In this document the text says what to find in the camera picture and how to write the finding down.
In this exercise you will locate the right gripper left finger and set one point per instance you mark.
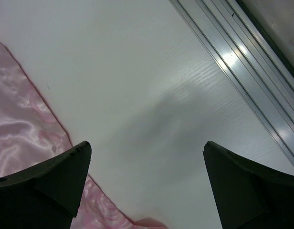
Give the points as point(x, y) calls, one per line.
point(46, 195)

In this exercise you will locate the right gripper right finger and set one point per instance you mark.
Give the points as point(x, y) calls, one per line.
point(248, 195)

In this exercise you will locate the pink pillowcase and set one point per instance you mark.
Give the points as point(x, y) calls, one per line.
point(30, 134)

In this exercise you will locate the aluminium table frame rail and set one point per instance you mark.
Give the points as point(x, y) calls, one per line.
point(248, 62)

